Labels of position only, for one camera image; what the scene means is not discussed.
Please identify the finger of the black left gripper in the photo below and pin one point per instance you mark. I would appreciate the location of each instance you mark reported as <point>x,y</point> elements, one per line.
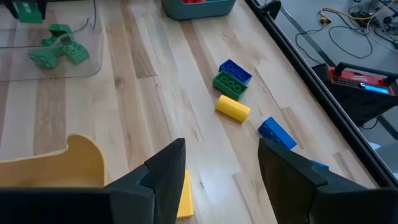
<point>12,7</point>
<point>43,7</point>

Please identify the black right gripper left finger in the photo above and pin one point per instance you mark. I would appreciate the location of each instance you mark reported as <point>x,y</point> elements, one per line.
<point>140,199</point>

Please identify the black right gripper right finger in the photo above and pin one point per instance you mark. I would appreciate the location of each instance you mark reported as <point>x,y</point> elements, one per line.
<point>311,196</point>

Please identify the small green toy block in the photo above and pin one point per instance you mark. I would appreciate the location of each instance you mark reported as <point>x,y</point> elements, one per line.
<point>59,46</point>
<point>28,12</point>
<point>76,53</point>
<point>43,59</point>
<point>60,30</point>

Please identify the yellow rectangular toy block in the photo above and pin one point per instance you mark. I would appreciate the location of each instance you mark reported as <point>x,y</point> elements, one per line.
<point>186,199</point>

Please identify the blue toy block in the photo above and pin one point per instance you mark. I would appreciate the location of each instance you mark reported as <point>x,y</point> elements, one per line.
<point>276,133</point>

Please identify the yellow cylinder toy block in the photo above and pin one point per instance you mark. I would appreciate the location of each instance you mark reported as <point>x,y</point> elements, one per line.
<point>231,108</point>

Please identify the green two-by-four brick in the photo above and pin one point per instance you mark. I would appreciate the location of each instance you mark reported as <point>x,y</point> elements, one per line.
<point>228,85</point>

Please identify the blue two-by-four brick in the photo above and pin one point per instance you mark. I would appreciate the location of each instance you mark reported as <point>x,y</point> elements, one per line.
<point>236,70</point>

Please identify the red toy block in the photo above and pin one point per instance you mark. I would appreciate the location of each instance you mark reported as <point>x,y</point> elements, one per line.
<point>194,1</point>

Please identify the clear plastic bin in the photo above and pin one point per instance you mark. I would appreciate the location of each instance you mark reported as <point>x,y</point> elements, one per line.
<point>93,62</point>

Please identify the yellow plastic bin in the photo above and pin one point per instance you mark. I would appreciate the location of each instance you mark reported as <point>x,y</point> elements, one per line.
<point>62,165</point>

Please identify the red portable power station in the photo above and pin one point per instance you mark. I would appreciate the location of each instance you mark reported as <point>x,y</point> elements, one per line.
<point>351,79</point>

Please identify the teal plastic bin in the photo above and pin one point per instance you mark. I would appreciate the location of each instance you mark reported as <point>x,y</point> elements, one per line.
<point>199,12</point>

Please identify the black aluminium table frame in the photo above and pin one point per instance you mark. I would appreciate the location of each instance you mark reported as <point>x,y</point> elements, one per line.
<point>311,81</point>

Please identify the black frame clamp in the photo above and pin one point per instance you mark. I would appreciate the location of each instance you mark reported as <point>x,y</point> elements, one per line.
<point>272,9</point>

